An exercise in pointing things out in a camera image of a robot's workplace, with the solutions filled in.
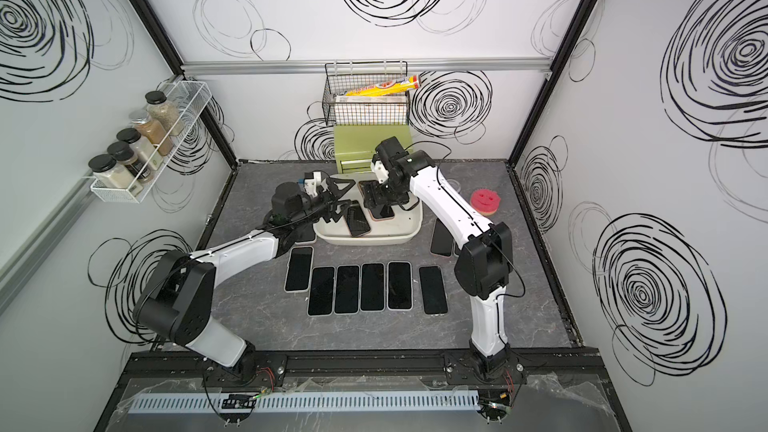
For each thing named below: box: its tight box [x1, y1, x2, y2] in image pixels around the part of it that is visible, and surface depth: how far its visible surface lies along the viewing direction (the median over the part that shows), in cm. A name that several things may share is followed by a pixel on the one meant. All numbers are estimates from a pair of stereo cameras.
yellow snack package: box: [344, 75, 421, 97], surface depth 88 cm
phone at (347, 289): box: [334, 265, 360, 314], surface depth 88 cm
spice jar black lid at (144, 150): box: [116, 128, 164, 171], surface depth 70 cm
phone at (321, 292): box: [307, 266, 335, 316], surface depth 90 cm
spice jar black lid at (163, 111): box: [144, 90, 183, 136], surface depth 77 cm
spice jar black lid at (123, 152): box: [107, 141, 152, 182], surface depth 66 cm
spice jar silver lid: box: [128, 109, 174, 156], surface depth 72 cm
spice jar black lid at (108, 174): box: [88, 154, 135, 189], surface depth 63 cm
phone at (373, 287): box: [360, 263, 386, 312], surface depth 87 cm
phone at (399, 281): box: [386, 261, 414, 311], surface depth 90 cm
